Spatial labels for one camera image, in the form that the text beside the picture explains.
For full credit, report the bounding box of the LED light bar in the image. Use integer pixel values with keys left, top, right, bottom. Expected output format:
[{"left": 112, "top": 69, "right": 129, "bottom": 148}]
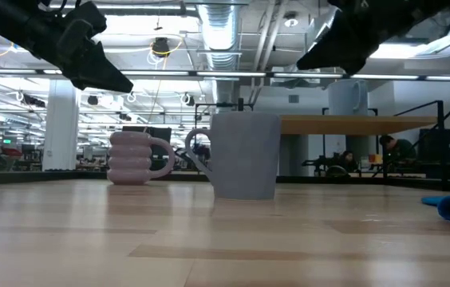
[{"left": 0, "top": 67, "right": 450, "bottom": 81}]

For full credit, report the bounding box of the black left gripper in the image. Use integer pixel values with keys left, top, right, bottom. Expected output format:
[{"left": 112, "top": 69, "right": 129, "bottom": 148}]
[{"left": 29, "top": 2, "right": 134, "bottom": 95}]

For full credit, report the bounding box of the white building column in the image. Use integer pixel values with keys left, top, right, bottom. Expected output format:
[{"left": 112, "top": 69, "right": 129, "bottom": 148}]
[{"left": 42, "top": 79, "right": 81, "bottom": 171}]

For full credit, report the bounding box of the black ceiling camera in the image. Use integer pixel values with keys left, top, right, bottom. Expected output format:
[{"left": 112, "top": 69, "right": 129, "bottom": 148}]
[{"left": 152, "top": 37, "right": 172, "bottom": 57}]

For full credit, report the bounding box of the pink ribbed mug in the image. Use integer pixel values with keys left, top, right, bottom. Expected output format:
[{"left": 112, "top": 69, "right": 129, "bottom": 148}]
[{"left": 106, "top": 131, "right": 176, "bottom": 186}]

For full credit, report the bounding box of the light blue mug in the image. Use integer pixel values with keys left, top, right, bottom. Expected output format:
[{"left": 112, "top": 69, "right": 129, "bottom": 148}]
[{"left": 327, "top": 78, "right": 369, "bottom": 116}]

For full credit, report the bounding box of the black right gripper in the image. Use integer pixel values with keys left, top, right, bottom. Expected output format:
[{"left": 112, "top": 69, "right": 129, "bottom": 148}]
[{"left": 296, "top": 0, "right": 449, "bottom": 76}]

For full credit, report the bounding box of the wooden shelf with black posts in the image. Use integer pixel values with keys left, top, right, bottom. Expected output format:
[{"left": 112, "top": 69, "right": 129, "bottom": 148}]
[{"left": 236, "top": 97, "right": 448, "bottom": 191}]

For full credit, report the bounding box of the lavender mug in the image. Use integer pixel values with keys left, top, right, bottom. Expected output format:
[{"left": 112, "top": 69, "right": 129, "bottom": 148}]
[{"left": 184, "top": 111, "right": 282, "bottom": 201}]

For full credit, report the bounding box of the dark background monitor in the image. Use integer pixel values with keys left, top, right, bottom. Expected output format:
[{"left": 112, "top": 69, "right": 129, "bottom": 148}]
[{"left": 121, "top": 125, "right": 173, "bottom": 157}]

